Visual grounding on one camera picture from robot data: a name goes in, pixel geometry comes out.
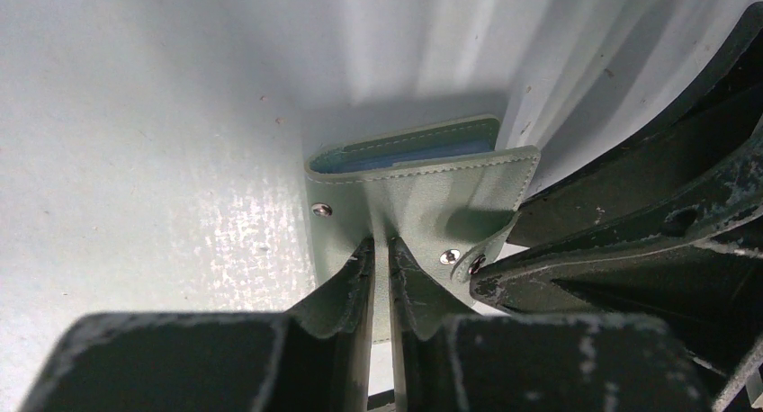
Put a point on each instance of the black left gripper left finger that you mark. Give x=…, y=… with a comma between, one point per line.
x=314, y=356

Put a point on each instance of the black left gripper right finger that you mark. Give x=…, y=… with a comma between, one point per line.
x=448, y=357

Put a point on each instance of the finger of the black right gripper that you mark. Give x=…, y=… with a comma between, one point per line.
x=714, y=115
x=693, y=260

